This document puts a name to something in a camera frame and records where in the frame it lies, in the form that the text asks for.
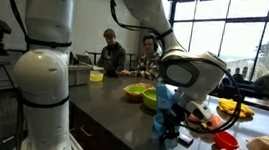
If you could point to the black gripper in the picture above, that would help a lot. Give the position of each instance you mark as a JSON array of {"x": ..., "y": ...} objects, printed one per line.
[{"x": 177, "y": 118}]

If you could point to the large green bowl with spout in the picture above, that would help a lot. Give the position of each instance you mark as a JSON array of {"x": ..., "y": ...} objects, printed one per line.
[{"x": 148, "y": 98}]

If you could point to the small green bowl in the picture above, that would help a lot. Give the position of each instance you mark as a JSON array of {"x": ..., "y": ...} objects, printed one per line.
[{"x": 136, "y": 90}]

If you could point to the yellow toy banana bunch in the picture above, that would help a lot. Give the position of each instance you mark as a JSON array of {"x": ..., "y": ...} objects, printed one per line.
[{"x": 235, "y": 108}]

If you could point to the blue chair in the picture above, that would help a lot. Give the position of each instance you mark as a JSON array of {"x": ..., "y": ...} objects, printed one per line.
[{"x": 229, "y": 81}]

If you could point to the blue sofa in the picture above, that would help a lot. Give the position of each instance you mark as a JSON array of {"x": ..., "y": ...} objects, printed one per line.
[{"x": 243, "y": 93}]

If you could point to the grey laptop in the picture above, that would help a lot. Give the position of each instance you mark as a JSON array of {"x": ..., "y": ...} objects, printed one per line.
[
  {"x": 111, "y": 69},
  {"x": 84, "y": 59}
]

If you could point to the yellow translucent container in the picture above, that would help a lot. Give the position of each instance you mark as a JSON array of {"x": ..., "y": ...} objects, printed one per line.
[{"x": 96, "y": 77}]

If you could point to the brown wooden coffee table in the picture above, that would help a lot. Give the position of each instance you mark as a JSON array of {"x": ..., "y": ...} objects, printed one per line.
[{"x": 259, "y": 103}]

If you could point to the person in dark hoodie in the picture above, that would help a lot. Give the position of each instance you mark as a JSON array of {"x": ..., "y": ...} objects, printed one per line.
[{"x": 113, "y": 56}]

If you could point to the white dish rack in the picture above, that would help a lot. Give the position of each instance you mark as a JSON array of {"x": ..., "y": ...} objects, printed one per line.
[{"x": 80, "y": 76}]

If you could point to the small dark round table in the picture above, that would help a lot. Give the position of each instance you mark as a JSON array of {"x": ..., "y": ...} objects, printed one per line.
[{"x": 93, "y": 52}]

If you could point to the black floor box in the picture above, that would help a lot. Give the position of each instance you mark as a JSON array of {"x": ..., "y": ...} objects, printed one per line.
[{"x": 5, "y": 143}]

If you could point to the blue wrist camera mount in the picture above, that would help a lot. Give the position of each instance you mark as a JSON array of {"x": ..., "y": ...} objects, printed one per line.
[{"x": 165, "y": 98}]

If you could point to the black camera on tripod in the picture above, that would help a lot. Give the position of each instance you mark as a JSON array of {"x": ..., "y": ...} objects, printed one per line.
[{"x": 2, "y": 27}]

